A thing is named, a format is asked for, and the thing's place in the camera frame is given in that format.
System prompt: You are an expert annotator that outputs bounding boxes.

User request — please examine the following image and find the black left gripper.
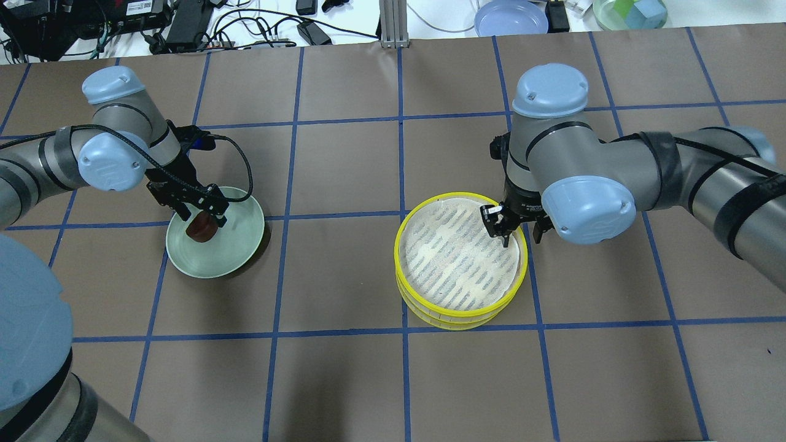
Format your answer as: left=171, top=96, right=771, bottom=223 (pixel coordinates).
left=145, top=157, right=230, bottom=228

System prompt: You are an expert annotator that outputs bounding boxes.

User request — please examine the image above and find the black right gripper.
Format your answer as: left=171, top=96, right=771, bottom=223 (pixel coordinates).
left=481, top=181, right=555, bottom=248

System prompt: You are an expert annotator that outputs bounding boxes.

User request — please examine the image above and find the brown bun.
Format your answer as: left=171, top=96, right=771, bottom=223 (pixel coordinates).
left=185, top=211, right=219, bottom=244

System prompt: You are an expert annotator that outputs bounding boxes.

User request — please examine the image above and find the yellow steamer basket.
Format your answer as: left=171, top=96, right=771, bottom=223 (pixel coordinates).
left=394, top=192, right=529, bottom=314
left=402, top=295, right=515, bottom=331

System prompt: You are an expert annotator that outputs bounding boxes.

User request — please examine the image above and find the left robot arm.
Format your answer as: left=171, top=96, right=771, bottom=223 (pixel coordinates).
left=2, top=66, right=230, bottom=441

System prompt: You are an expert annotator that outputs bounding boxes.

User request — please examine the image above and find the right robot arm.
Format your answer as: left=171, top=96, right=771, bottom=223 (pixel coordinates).
left=480, top=63, right=785, bottom=289

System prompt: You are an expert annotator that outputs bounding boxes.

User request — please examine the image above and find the black power adapter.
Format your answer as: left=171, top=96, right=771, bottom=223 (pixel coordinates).
left=297, top=21, right=332, bottom=47

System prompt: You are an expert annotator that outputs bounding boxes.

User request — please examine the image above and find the blue plate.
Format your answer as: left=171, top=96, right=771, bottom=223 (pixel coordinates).
left=474, top=1, right=548, bottom=37

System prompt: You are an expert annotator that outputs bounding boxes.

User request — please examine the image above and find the clear bowl with blocks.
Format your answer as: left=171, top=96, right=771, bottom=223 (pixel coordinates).
left=592, top=1, right=668, bottom=31

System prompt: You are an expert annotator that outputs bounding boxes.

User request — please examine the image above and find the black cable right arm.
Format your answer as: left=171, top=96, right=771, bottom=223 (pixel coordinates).
left=608, top=132, right=786, bottom=179

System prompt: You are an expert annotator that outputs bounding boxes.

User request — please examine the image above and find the aluminium frame post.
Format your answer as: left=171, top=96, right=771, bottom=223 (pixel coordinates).
left=379, top=0, right=410, bottom=48

